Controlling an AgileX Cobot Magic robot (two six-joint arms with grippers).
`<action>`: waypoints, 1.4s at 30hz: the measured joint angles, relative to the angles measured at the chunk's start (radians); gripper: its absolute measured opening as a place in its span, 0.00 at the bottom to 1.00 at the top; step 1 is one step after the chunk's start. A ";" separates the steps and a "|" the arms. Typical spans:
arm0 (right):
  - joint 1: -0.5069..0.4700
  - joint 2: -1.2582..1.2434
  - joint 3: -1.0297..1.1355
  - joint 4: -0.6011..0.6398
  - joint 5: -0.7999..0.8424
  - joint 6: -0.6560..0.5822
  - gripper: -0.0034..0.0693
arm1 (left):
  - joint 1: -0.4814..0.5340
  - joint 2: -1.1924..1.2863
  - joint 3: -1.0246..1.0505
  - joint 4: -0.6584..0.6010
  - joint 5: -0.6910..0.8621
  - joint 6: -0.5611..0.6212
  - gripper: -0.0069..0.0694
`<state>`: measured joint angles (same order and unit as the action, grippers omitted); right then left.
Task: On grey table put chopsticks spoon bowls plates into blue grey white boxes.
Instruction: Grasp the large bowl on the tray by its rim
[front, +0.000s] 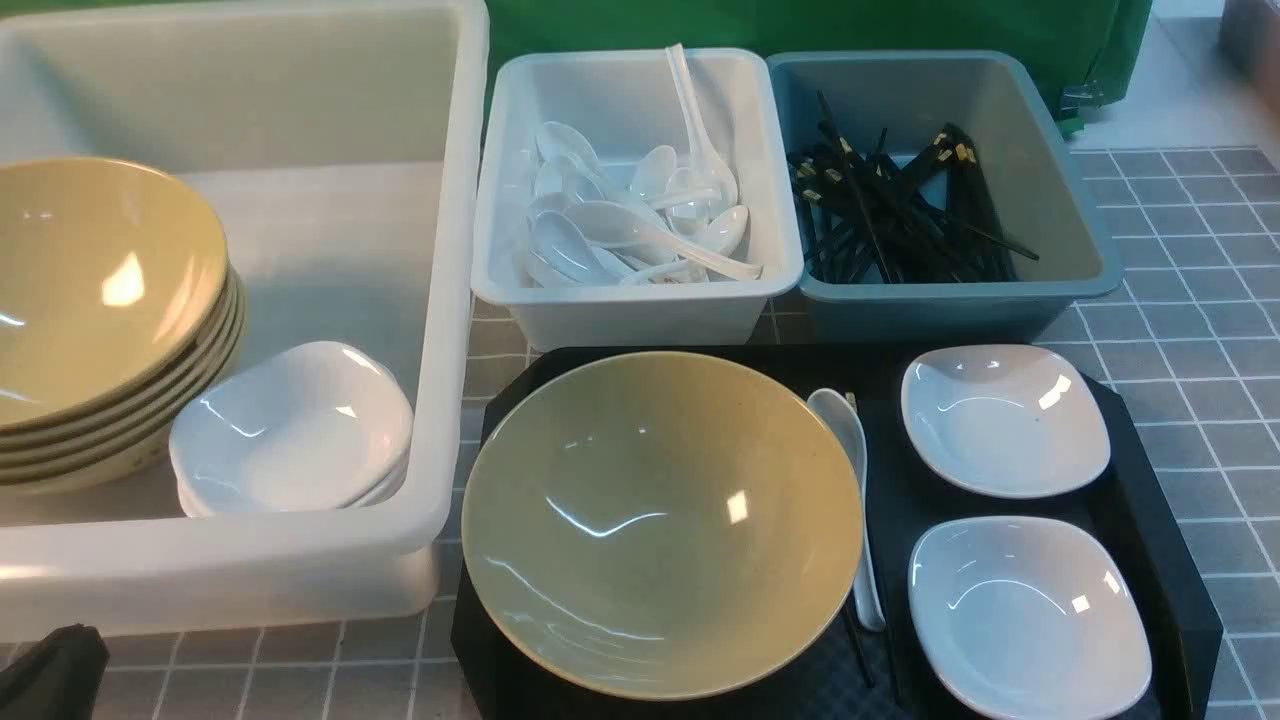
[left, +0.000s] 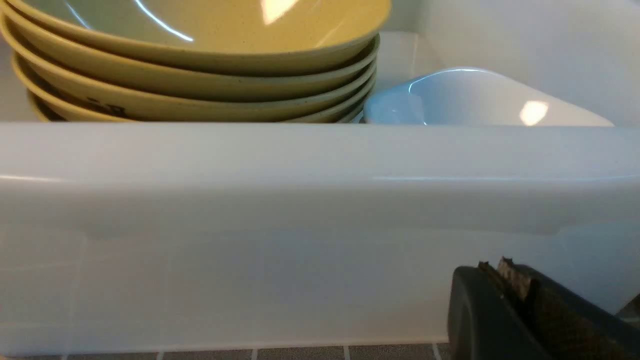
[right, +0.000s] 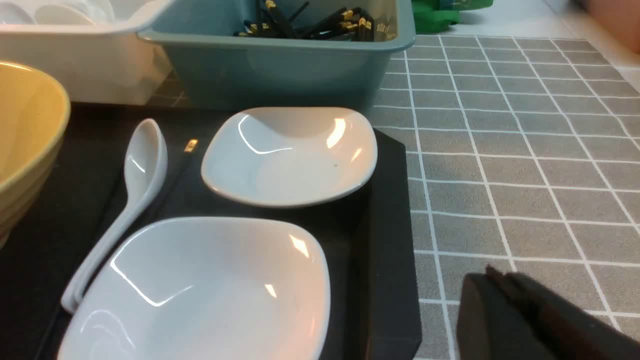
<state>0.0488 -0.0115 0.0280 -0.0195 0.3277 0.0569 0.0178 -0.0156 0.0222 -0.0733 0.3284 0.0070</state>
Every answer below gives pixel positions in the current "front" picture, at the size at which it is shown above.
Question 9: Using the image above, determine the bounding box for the yellow noodle bowl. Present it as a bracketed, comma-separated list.
[460, 351, 865, 701]

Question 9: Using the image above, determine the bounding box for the white ceramic soup spoon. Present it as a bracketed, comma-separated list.
[806, 388, 886, 633]

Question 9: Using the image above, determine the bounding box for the white square dish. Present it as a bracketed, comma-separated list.
[908, 516, 1153, 719]
[900, 345, 1112, 500]

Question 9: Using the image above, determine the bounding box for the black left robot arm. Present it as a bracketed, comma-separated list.
[1, 624, 110, 719]

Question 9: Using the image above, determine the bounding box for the stacked yellow bowl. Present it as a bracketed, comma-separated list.
[3, 272, 247, 468]
[1, 323, 247, 500]
[1, 265, 241, 451]
[1, 293, 247, 489]
[1, 156, 229, 430]

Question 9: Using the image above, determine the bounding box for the top stacked yellow bowl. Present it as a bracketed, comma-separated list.
[1, 156, 229, 430]

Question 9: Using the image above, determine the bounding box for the bottom stacked yellow bowl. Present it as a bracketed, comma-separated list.
[1, 323, 247, 500]

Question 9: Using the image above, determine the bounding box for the front long white spoon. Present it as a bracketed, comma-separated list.
[564, 200, 764, 281]

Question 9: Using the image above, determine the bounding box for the white spoon in bin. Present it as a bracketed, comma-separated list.
[532, 211, 620, 286]

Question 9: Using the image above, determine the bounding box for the upright white spoon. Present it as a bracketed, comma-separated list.
[666, 44, 739, 217]

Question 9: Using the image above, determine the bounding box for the white plastic spoon bin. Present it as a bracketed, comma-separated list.
[471, 47, 803, 352]

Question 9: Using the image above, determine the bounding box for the black chopstick in bin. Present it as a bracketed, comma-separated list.
[815, 91, 895, 284]

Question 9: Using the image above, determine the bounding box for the top stacked white dish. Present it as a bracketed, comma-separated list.
[168, 340, 413, 515]

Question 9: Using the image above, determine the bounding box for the stacked white dish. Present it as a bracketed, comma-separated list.
[168, 340, 413, 515]
[175, 448, 410, 518]

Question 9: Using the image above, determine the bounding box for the large white plastic tub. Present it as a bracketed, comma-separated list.
[3, 1, 489, 643]

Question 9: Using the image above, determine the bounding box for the black plastic serving tray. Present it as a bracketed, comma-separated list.
[451, 343, 1222, 719]

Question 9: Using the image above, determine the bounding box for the blue-grey plastic chopstick bin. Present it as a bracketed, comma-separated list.
[765, 50, 1123, 345]

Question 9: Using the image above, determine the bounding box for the lower stacked white dish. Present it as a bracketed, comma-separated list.
[175, 448, 410, 518]

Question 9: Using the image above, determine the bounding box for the metal clamp on backdrop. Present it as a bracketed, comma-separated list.
[1053, 79, 1106, 120]

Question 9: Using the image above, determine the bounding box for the green cloth backdrop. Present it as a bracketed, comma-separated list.
[488, 1, 1151, 137]

